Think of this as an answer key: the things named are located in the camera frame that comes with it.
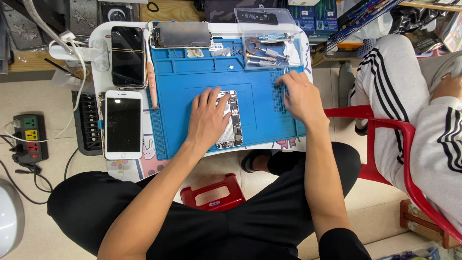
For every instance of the white rounded appliance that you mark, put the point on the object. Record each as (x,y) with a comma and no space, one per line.
(9,216)

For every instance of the person's right hand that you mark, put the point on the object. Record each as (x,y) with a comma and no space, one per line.
(305,103)

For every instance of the grey round tool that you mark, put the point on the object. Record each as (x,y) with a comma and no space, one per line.
(251,45)

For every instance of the gold phone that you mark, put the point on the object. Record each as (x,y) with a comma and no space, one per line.
(100,108)

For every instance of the black box with white lens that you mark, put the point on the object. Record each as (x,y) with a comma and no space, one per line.
(116,13)

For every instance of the black phone battery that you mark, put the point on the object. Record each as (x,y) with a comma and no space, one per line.
(261,17)

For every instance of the silver phone body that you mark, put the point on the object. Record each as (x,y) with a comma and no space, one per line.
(234,131)

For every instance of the person's black trousers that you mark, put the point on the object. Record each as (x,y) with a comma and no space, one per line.
(234,231)

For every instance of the white cartoon print table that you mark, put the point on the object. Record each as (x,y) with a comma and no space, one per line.
(99,77)

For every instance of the thin black stick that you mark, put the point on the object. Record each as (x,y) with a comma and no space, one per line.
(57,65)

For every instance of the clear plastic tool box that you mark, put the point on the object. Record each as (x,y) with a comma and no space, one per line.
(270,29)

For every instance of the grey star print bag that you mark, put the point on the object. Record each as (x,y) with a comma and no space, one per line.
(82,18)

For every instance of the white cloth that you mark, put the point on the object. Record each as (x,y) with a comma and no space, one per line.
(294,54)

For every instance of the small clear plastic bag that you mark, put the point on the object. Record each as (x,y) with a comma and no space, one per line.
(221,52)

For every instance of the detached phone screen assembly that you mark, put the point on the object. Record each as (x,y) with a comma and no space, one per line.
(182,35)

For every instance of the red plastic chair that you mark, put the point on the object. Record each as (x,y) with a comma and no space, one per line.
(408,144)

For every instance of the black phone with rubber band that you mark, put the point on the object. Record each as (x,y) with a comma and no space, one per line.
(128,57)

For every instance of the crumpled white tissue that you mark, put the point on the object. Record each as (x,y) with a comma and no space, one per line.
(195,53)

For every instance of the black power strip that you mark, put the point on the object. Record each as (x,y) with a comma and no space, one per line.
(31,137)

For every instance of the red plastic stool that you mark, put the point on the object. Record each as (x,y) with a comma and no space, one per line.
(213,193)

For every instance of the blue silicone repair mat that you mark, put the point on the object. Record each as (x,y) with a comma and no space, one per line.
(260,115)

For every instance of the white lamp clamp base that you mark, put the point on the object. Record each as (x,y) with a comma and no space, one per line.
(90,54)

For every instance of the silver screwdriver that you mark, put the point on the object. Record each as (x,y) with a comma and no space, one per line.
(260,63)
(272,53)
(260,57)

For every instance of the silver tweezers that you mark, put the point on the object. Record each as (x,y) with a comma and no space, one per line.
(286,70)

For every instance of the white phone with cracked screen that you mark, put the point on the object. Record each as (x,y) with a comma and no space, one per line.
(123,124)

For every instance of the person's left hand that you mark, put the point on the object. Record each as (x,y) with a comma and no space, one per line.
(205,121)

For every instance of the black sandal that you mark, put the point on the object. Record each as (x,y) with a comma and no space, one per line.
(251,160)

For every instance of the shelf with tool packets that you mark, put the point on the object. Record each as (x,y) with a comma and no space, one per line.
(361,18)

